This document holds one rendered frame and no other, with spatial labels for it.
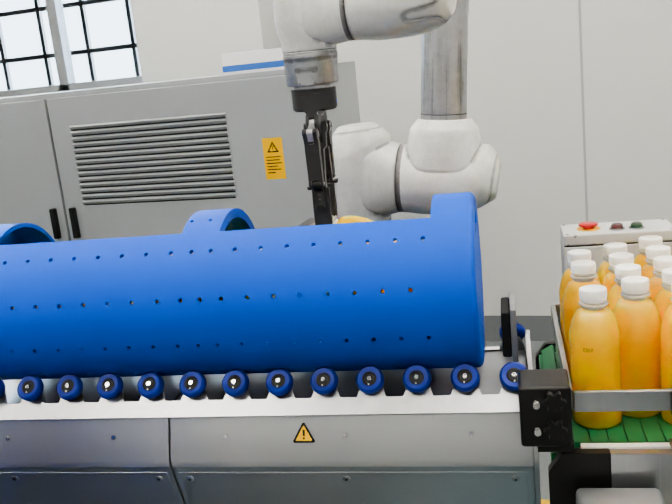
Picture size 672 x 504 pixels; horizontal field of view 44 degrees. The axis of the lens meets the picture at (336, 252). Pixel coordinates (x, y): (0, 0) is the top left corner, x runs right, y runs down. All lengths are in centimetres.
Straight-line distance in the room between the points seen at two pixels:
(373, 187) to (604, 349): 76
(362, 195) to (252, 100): 118
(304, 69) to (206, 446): 64
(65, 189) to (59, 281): 197
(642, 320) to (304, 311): 50
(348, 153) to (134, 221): 156
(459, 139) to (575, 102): 221
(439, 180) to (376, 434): 66
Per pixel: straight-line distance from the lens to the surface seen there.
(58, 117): 336
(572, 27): 397
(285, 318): 129
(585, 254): 145
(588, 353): 125
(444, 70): 181
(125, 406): 148
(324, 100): 138
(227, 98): 299
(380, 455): 136
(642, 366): 131
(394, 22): 133
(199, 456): 144
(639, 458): 125
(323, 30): 136
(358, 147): 183
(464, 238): 126
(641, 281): 129
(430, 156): 180
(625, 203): 404
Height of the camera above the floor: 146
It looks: 13 degrees down
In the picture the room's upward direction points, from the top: 6 degrees counter-clockwise
